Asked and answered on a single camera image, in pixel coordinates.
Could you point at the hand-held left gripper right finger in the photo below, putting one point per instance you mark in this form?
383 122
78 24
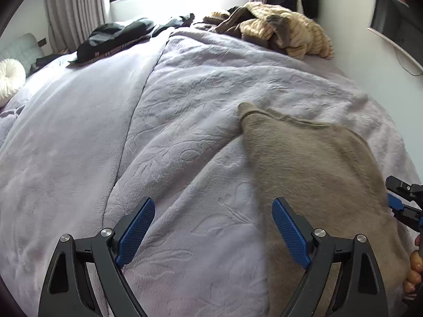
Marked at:
290 231

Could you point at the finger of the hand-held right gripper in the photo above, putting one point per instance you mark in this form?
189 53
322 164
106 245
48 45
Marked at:
406 187
408 216

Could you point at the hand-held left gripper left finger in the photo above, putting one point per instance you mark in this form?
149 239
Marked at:
137 231

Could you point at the beige small garment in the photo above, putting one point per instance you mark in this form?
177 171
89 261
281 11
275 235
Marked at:
314 171

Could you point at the black clothes pile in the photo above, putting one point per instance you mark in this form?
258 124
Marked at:
112 36

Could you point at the person's right hand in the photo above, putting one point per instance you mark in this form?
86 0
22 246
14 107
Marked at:
415 265

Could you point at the lilac bed blanket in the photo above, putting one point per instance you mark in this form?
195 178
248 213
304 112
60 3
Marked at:
148 138

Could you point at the yellow striped garment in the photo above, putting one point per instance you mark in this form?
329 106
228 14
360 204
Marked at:
297 29

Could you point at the dark cloth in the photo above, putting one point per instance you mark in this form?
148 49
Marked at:
48 60

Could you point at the white round pillow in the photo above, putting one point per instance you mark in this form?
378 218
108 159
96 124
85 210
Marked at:
10 81

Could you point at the grey-green padded headboard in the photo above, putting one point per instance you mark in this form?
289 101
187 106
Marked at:
18 48

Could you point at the brown garment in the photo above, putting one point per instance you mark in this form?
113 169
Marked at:
234 19

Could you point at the black wall television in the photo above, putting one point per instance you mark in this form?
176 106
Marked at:
395 23

